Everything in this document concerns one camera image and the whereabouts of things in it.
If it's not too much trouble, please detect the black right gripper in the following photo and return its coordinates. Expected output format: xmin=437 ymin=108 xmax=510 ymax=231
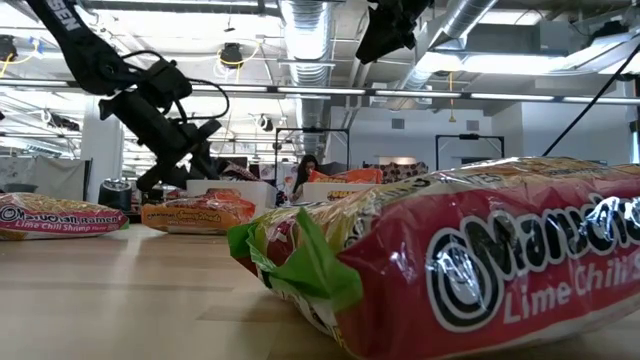
xmin=355 ymin=0 xmax=435 ymax=65

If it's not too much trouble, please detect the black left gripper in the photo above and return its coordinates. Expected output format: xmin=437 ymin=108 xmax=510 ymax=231
xmin=113 ymin=97 xmax=222 ymax=194

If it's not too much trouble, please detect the black Maruchan noodle pack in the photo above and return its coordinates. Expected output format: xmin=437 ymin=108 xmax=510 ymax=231
xmin=217 ymin=160 xmax=262 ymax=182

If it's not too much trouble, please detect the Maruchan lime chili shrimp pack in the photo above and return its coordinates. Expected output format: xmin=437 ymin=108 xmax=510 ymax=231
xmin=0 ymin=192 xmax=130 ymax=242
xmin=227 ymin=157 xmax=640 ymax=360

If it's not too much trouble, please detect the black round bin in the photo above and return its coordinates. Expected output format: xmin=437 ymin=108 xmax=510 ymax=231
xmin=97 ymin=178 xmax=134 ymax=212

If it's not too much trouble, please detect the long LED strip light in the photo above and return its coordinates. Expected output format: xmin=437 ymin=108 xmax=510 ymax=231
xmin=0 ymin=78 xmax=640 ymax=105

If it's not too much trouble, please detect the white pillar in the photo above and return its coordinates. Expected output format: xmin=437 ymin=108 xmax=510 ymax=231
xmin=79 ymin=94 xmax=125 ymax=204

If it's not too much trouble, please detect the rectangular ceiling light panel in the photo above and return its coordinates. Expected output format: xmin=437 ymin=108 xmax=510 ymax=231
xmin=462 ymin=52 xmax=567 ymax=77

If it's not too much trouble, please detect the person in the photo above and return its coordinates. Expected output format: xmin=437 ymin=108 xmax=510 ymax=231
xmin=289 ymin=153 xmax=321 ymax=204

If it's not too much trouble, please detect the grey cloth partition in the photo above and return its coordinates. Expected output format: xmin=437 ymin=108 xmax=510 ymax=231
xmin=0 ymin=155 xmax=94 ymax=202

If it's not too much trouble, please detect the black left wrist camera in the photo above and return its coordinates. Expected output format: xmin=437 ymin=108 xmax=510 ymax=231
xmin=187 ymin=118 xmax=224 ymax=149

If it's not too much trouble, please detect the silver round air duct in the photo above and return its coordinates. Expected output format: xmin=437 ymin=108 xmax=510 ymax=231
xmin=399 ymin=0 xmax=501 ymax=91
xmin=277 ymin=0 xmax=334 ymax=161

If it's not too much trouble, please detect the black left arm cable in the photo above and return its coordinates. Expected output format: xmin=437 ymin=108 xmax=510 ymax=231
xmin=119 ymin=48 xmax=232 ymax=124

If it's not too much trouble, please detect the black metal frame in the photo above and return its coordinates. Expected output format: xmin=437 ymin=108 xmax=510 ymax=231
xmin=434 ymin=133 xmax=506 ymax=171
xmin=273 ymin=127 xmax=351 ymax=194

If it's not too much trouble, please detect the black hanging ceiling camera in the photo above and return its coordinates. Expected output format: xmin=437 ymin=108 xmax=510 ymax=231
xmin=218 ymin=42 xmax=246 ymax=70

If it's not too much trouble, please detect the thin black taut cable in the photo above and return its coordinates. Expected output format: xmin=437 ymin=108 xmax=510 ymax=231
xmin=541 ymin=43 xmax=640 ymax=157

